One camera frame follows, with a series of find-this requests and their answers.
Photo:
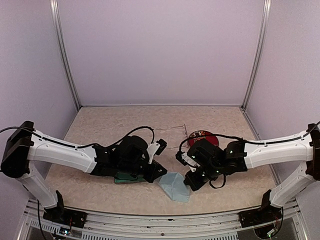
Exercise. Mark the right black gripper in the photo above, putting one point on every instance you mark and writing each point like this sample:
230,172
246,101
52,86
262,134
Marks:
195,183

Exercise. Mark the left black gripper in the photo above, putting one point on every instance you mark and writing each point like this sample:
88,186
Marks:
150,175

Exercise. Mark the small blue cleaning cloth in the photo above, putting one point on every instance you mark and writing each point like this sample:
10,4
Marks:
174,187

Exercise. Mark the grey glasses case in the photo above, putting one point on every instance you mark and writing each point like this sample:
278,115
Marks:
128,178

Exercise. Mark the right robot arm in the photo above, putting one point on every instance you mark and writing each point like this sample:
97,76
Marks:
207,162

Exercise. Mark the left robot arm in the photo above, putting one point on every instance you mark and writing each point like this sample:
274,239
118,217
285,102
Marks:
130,155

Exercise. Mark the clear pink glasses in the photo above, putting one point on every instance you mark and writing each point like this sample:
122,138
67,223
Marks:
173,135

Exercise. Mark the red floral plate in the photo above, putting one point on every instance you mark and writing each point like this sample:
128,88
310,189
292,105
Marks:
202,134

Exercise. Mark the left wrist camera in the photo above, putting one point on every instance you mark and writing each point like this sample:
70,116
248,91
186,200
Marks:
156,148

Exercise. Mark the front aluminium rail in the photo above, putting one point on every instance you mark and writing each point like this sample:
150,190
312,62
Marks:
223,225

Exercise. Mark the left aluminium frame post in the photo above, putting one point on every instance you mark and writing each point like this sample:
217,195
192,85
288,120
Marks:
54,7

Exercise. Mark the aluminium frame post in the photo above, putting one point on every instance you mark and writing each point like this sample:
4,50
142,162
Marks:
54,7
258,53

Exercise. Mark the right aluminium frame post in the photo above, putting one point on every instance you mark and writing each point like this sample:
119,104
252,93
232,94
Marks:
258,53

